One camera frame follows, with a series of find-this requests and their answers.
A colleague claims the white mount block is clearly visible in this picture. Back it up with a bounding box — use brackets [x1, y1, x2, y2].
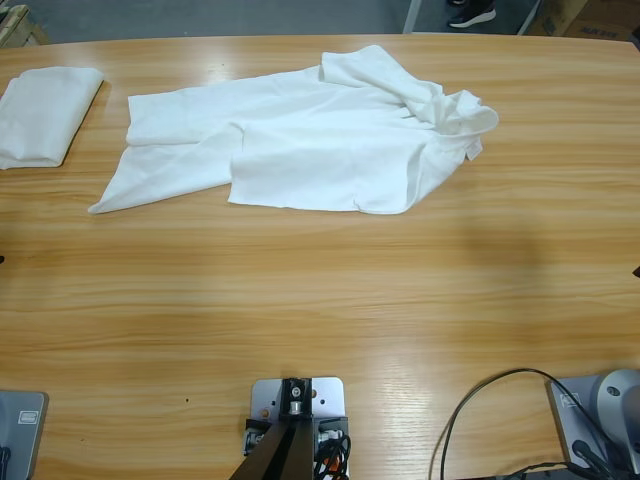
[248, 377, 350, 480]

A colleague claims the long black cable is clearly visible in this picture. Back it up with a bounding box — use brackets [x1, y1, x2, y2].
[428, 368, 619, 480]

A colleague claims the black sneaker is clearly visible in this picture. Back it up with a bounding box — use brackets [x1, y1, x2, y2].
[447, 0, 498, 29]

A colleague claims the white metal leg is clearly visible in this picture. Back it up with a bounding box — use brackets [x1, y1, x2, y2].
[402, 0, 427, 35]

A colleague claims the folded white cloth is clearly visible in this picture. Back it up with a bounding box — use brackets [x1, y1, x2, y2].
[0, 66, 106, 172]

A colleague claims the white t-shirt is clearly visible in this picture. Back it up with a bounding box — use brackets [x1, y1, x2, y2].
[87, 44, 500, 217]

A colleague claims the cardboard box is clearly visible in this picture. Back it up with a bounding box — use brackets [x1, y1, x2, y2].
[527, 0, 640, 41]

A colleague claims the orange and black cable bundle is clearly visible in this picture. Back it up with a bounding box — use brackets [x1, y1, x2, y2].
[313, 432, 354, 480]

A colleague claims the grey metal leg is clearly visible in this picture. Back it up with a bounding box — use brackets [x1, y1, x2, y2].
[516, 0, 545, 36]

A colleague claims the grey base plate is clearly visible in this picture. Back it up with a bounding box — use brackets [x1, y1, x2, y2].
[544, 374, 640, 471]
[0, 390, 50, 480]

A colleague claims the wooden pallet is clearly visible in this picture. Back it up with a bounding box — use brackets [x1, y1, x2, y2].
[0, 3, 50, 49]

